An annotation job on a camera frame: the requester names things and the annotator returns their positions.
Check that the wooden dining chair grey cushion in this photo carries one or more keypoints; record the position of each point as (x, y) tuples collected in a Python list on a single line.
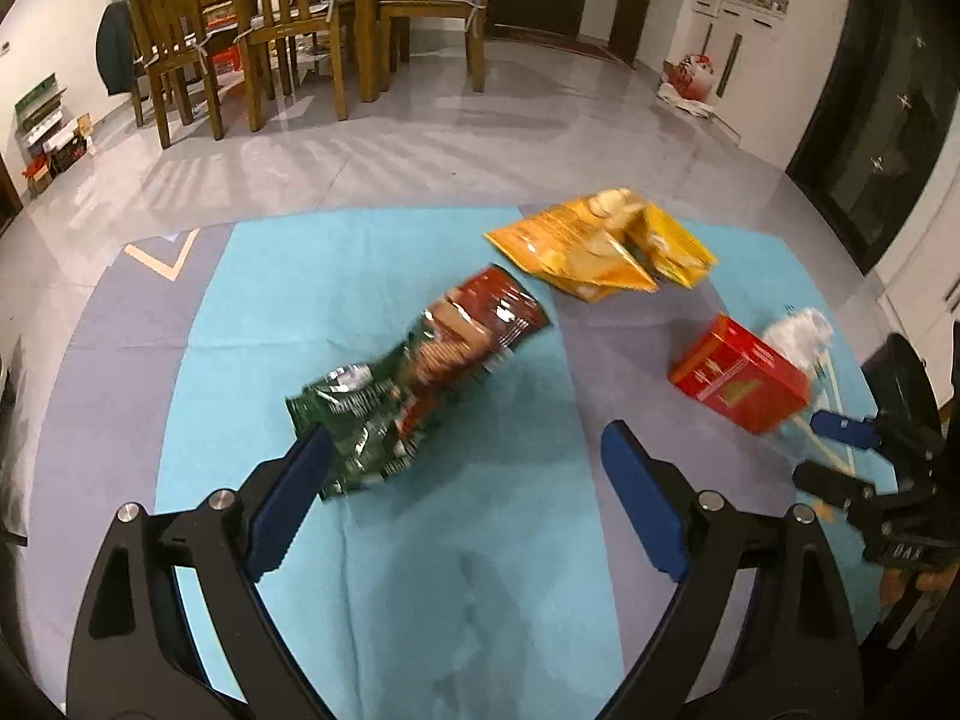
[(427, 4)]

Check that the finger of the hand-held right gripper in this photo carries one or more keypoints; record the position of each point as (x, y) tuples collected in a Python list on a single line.
[(829, 484), (844, 427)]

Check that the dark hanging jacket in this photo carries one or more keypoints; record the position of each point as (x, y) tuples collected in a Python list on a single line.
[(114, 49)]

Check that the wooden dining table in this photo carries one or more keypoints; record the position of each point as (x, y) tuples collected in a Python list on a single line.
[(369, 30)]

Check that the green red snack bag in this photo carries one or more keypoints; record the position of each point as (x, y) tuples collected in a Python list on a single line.
[(420, 367)]

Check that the white sideboard cabinet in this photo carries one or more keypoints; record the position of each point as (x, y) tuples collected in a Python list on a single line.
[(750, 37)]

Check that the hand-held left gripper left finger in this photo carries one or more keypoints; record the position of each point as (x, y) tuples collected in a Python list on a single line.
[(289, 495)]

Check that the dark glass door cabinet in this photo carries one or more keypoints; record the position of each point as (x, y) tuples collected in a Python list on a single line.
[(877, 105)]

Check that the narrow dark door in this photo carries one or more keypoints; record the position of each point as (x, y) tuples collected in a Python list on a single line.
[(634, 0)]

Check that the crumpled white tissue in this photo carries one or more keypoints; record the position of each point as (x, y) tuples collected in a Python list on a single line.
[(799, 334)]

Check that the red cardboard box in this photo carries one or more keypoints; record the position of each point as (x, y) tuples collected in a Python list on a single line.
[(735, 375)]

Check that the blue grey printed tablecloth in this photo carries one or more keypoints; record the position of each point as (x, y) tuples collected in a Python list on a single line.
[(450, 615)]

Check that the dark door mat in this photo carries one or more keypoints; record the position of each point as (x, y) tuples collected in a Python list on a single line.
[(570, 45)]

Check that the black plastic bin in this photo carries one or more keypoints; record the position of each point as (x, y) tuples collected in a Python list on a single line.
[(904, 379)]

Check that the stack of cardboard boxes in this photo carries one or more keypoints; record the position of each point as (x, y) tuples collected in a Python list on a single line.
[(49, 135)]

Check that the red white bag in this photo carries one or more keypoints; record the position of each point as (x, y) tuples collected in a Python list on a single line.
[(690, 75)]

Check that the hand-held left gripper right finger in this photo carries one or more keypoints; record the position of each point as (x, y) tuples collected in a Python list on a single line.
[(645, 502)]

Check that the yellow snack bag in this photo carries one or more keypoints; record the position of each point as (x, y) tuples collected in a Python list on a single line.
[(592, 247)]

